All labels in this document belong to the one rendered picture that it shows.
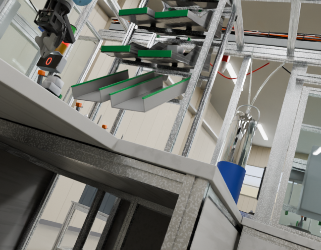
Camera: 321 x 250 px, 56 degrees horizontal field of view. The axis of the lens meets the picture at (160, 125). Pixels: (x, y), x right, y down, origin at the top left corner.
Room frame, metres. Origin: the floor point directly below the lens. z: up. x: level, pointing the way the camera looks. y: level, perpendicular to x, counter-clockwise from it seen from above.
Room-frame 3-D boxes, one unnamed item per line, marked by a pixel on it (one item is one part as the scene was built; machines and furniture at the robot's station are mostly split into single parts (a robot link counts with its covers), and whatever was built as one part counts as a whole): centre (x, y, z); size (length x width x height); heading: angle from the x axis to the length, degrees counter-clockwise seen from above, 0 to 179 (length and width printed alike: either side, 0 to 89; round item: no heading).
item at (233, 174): (1.58, -0.44, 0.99); 0.16 x 0.16 x 0.27
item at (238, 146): (1.58, -0.44, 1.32); 0.14 x 0.14 x 0.38
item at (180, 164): (1.51, 0.25, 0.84); 1.50 x 1.41 x 0.03; 65
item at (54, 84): (1.12, 0.44, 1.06); 0.08 x 0.04 x 0.07; 155
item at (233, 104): (1.91, -0.42, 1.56); 0.04 x 0.04 x 1.39; 65
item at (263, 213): (1.76, -0.75, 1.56); 0.09 x 0.04 x 1.39; 65
